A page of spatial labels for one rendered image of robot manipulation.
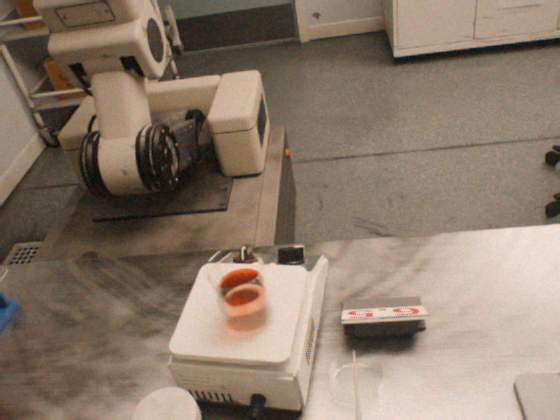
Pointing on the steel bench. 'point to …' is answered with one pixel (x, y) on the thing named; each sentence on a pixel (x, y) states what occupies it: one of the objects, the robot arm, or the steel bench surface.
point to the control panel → (298, 264)
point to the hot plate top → (287, 280)
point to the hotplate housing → (285, 378)
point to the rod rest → (6, 309)
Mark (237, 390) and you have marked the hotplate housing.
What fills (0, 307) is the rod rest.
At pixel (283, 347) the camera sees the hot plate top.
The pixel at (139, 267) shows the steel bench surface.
